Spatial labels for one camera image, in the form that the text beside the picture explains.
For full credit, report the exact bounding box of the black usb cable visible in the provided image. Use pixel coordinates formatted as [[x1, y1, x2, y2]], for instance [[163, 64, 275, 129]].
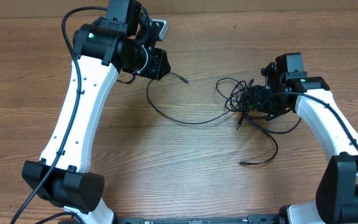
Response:
[[215, 77, 303, 166], [146, 72, 239, 126]]

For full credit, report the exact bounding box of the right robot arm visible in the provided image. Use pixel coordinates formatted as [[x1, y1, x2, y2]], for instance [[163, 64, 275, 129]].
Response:
[[239, 52, 358, 223]]

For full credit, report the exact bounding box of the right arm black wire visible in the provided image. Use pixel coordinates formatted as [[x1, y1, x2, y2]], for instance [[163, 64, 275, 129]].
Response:
[[272, 91, 358, 181]]

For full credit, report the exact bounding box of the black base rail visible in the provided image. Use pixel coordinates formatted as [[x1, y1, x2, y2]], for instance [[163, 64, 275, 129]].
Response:
[[115, 214, 286, 224]]

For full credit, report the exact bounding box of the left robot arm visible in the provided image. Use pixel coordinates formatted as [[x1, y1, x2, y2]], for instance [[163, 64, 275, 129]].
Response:
[[22, 1, 171, 223]]

